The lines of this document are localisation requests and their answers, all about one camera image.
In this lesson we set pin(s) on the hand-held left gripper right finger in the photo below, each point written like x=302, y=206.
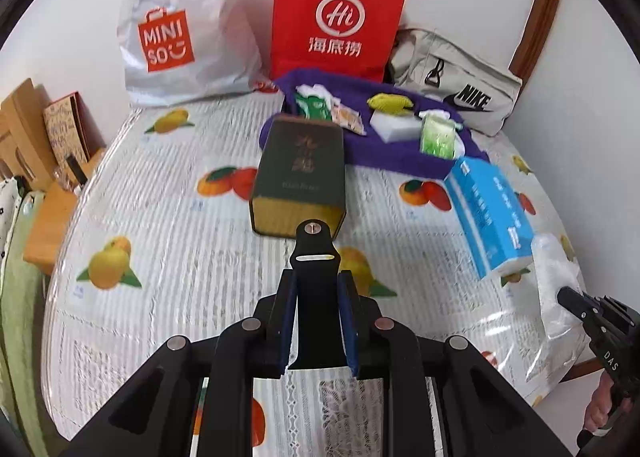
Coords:
x=350, y=322

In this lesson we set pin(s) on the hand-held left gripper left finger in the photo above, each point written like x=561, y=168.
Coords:
x=287, y=322

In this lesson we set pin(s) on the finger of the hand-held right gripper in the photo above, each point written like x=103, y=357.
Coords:
x=577, y=304

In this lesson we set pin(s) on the clear plastic bag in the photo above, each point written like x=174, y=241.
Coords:
x=555, y=277

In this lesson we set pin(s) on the blue tissue pack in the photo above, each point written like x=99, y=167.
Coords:
x=492, y=217

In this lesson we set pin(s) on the white sponge block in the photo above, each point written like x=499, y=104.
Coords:
x=397, y=127

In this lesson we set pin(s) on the orange snack sachet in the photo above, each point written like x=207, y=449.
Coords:
x=349, y=121

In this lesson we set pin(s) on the green wet wipes packet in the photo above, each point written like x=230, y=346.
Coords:
x=439, y=137

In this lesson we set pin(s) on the dark green sachet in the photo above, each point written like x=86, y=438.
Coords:
x=315, y=109

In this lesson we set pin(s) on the yellow green cloth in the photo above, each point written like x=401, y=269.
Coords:
x=390, y=103

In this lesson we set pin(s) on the small white cloth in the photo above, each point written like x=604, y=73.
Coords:
x=312, y=89

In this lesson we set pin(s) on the person's right hand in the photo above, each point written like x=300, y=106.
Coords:
x=600, y=404

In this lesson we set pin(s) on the fruit-print tablecloth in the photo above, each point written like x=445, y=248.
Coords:
x=175, y=237

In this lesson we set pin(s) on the dark green tea box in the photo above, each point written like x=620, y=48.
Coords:
x=300, y=172

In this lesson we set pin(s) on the grey waist bag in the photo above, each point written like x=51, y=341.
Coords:
x=460, y=87

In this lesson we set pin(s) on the light green blanket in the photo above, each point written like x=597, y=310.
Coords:
x=22, y=327

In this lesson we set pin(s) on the patterned brown box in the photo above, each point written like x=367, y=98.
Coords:
x=65, y=129

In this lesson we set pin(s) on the white dotted pillow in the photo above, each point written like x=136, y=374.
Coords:
x=10, y=217

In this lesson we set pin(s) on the red paper bag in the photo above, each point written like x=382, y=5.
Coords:
x=340, y=12

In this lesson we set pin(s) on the white plastic shopping bag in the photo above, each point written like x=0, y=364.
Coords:
x=185, y=12

